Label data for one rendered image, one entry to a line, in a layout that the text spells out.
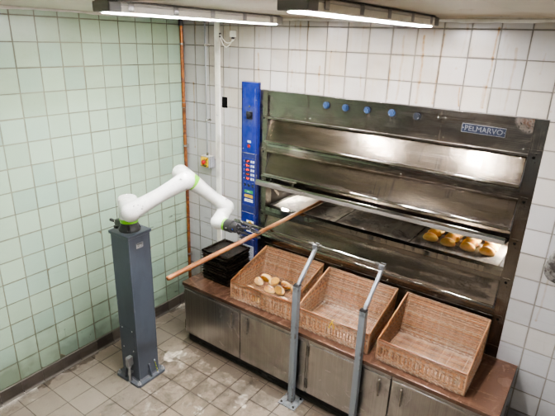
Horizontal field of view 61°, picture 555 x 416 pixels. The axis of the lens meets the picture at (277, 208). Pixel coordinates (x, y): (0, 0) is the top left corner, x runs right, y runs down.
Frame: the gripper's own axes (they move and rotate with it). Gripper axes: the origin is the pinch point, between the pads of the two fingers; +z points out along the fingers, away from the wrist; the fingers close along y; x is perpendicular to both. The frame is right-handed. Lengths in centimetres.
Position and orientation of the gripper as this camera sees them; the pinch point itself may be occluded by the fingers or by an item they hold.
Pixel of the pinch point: (255, 234)
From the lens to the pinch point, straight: 323.4
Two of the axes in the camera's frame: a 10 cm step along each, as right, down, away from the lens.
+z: 8.1, 2.3, -5.4
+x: -5.8, 2.6, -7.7
